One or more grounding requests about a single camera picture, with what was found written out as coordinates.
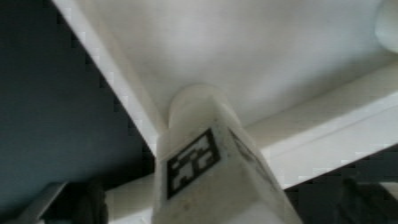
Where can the white table leg with tag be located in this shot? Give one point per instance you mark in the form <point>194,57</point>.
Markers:
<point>385,25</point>

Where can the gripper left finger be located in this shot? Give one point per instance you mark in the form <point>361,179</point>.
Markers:
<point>69,204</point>

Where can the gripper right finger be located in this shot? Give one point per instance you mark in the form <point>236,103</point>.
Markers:
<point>368,203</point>

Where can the white obstacle fence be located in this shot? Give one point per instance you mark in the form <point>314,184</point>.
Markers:
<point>352,153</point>

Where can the white square tabletop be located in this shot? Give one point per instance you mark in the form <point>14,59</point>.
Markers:
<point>284,51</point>

